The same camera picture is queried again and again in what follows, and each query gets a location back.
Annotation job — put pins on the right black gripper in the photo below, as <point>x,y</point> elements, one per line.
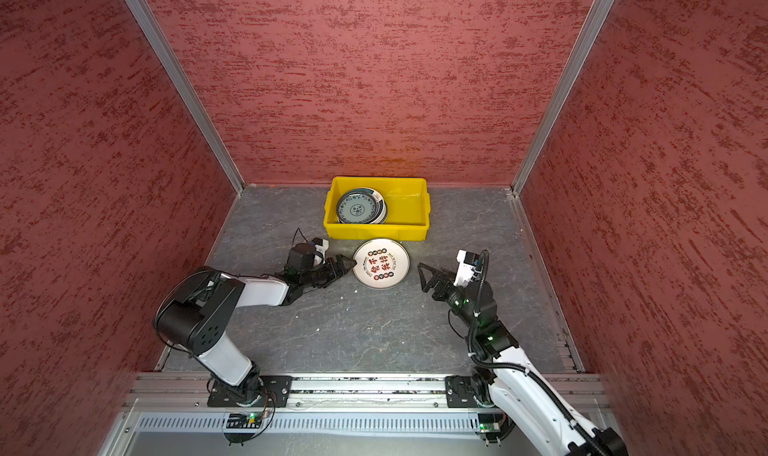
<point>437,276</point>

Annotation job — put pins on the right aluminium corner post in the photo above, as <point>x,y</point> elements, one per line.
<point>593,23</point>

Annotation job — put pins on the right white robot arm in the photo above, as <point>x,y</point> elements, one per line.
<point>505,376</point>

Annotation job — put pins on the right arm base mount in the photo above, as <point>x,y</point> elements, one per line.
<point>467,392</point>

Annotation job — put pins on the white plate red characters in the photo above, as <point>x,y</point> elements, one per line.
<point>381,263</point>

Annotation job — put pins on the aluminium mounting rail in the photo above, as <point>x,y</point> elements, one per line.
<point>319,414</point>

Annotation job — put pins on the left aluminium corner post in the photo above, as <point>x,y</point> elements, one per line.
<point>161,47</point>

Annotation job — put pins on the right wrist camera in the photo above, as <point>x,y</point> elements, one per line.
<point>470,268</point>

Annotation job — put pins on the aluminium corner post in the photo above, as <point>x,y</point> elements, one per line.
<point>161,47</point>
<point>593,23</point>

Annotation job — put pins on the yellow plastic bin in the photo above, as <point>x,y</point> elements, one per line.
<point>366,208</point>

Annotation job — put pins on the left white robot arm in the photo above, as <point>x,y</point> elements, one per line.
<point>194,316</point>

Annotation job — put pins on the large white plate green rim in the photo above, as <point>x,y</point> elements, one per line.
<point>382,207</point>

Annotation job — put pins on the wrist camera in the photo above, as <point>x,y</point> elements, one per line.
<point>470,268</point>
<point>321,247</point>

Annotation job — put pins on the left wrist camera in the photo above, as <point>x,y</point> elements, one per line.
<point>321,247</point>

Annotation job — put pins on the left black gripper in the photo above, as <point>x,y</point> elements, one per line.
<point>341,270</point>

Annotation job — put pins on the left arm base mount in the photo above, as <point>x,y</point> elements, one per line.
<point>260,391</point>

